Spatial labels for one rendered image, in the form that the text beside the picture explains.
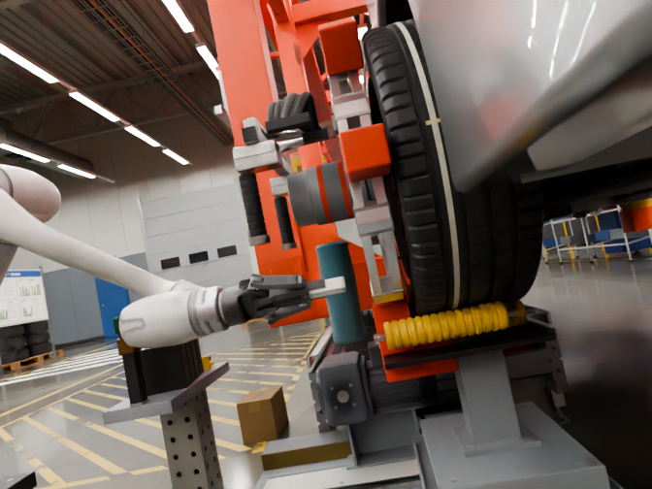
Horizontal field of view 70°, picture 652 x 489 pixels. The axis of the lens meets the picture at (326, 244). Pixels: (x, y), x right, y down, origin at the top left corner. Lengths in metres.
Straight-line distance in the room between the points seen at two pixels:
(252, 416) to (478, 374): 1.29
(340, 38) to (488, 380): 0.78
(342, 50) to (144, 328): 0.66
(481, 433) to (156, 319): 0.72
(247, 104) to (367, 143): 0.96
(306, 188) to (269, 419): 1.32
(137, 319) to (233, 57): 1.07
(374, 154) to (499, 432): 0.68
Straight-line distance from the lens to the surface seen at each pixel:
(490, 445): 1.13
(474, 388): 1.11
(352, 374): 1.36
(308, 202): 1.06
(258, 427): 2.20
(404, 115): 0.82
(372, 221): 0.84
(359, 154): 0.77
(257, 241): 0.94
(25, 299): 10.61
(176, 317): 0.93
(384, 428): 1.58
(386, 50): 0.92
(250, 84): 1.70
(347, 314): 1.19
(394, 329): 0.97
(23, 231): 1.13
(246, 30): 1.78
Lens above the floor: 0.67
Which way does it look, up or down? 3 degrees up
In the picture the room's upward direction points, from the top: 11 degrees counter-clockwise
